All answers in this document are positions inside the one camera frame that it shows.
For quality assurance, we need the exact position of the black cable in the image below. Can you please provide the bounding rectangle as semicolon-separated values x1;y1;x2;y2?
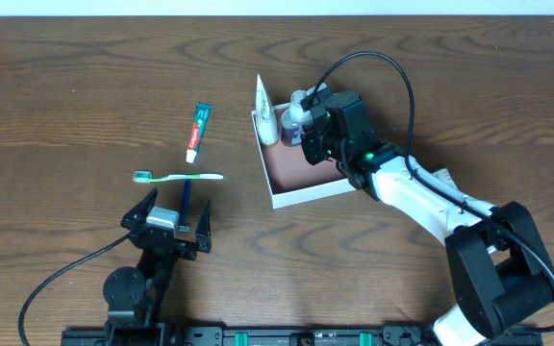
17;232;134;346
305;50;554;334

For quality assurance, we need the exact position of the white Pantene tube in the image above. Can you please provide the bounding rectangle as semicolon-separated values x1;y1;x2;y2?
255;75;279;146

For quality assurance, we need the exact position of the right black cable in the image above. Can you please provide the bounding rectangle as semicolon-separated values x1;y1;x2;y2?
305;50;554;334

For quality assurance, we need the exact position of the left black cable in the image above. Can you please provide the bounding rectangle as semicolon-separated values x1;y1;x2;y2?
17;232;134;346

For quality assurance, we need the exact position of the dark blue razor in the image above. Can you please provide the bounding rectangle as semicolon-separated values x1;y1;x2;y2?
179;180;191;234

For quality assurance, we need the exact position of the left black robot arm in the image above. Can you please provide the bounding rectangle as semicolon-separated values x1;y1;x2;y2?
103;189;212;346

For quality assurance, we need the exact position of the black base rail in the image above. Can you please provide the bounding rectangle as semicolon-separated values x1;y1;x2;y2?
60;320;545;346

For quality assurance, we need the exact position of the green white toothbrush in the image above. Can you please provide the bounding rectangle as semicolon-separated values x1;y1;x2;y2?
132;170;224;184

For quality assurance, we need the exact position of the white box pink interior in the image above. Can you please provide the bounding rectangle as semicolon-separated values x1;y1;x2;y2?
250;101;358;210

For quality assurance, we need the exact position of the clear blue soap dispenser bottle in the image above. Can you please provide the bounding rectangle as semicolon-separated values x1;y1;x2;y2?
281;88;314;147

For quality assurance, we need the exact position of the Colgate toothpaste tube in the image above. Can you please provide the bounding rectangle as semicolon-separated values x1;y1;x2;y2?
186;103;213;163

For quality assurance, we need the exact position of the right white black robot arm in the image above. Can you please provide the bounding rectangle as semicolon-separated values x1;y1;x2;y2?
300;86;554;345

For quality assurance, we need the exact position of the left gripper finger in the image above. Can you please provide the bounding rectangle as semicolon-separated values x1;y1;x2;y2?
120;187;158;231
195;201;212;253

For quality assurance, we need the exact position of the small green white box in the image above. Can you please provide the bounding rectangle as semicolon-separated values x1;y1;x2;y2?
432;168;460;195

